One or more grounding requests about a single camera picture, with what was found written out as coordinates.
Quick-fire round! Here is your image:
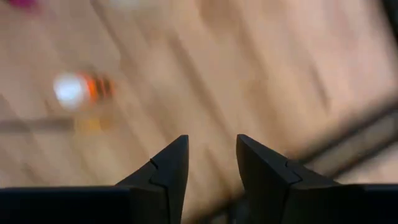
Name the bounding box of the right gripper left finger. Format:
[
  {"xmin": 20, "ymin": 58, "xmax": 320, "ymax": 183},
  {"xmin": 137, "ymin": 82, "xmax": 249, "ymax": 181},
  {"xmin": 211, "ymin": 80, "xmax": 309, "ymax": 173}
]
[{"xmin": 0, "ymin": 134, "xmax": 190, "ymax": 224}]

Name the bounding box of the black paintbrush orange ferrule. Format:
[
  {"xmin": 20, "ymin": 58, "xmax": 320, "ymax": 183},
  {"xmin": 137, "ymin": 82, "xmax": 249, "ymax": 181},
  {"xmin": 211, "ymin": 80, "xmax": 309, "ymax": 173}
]
[{"xmin": 0, "ymin": 116, "xmax": 113, "ymax": 133}]

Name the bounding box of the orange paint bottle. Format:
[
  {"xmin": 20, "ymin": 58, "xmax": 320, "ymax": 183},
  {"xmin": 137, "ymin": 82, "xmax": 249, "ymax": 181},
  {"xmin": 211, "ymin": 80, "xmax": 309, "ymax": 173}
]
[{"xmin": 52, "ymin": 72, "xmax": 114, "ymax": 110}]

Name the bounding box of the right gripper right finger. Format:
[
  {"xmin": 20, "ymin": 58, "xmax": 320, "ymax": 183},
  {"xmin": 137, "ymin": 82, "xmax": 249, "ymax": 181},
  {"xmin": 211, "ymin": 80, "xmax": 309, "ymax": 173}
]
[{"xmin": 235, "ymin": 133, "xmax": 398, "ymax": 224}]

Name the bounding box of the magenta paint bottle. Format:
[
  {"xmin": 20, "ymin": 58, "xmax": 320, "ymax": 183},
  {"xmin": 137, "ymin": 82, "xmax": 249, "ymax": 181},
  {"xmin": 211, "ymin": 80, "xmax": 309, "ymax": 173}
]
[{"xmin": 6, "ymin": 0, "xmax": 43, "ymax": 12}]

